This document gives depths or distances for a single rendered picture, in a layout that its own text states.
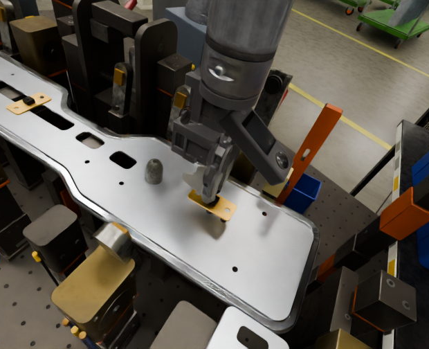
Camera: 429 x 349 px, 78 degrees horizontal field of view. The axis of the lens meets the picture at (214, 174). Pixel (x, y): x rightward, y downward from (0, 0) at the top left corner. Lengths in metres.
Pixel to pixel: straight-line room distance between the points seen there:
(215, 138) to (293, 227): 0.26
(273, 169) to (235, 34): 0.16
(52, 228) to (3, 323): 0.33
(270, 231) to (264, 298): 0.12
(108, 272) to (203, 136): 0.21
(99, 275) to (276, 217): 0.32
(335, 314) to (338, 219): 0.59
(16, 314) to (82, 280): 0.40
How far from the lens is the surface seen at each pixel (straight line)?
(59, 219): 0.50
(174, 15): 0.99
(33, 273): 0.80
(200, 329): 0.43
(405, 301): 0.46
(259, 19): 0.26
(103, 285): 0.38
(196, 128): 0.34
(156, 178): 0.50
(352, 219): 1.08
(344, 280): 0.52
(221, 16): 0.27
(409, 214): 0.55
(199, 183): 0.41
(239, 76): 0.28
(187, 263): 0.43
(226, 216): 0.45
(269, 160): 0.33
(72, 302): 0.38
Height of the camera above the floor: 1.40
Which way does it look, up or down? 47 degrees down
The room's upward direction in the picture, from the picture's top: 16 degrees clockwise
